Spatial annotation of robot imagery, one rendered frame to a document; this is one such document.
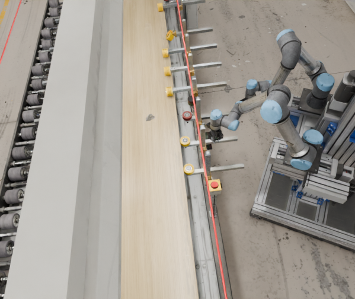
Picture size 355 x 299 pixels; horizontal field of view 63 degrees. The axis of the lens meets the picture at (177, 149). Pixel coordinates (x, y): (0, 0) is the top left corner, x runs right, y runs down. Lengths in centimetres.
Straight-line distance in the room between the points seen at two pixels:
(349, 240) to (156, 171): 172
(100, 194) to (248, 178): 273
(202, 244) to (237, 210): 85
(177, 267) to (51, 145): 156
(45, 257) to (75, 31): 41
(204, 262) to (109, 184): 176
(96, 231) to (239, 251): 248
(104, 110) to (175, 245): 148
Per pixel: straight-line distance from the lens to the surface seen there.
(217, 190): 172
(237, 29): 474
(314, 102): 237
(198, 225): 227
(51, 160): 43
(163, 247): 196
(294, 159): 186
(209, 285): 219
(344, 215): 299
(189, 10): 448
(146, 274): 194
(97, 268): 44
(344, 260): 309
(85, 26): 63
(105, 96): 59
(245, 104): 191
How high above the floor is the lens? 279
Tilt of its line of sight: 58 degrees down
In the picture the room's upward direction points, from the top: 9 degrees counter-clockwise
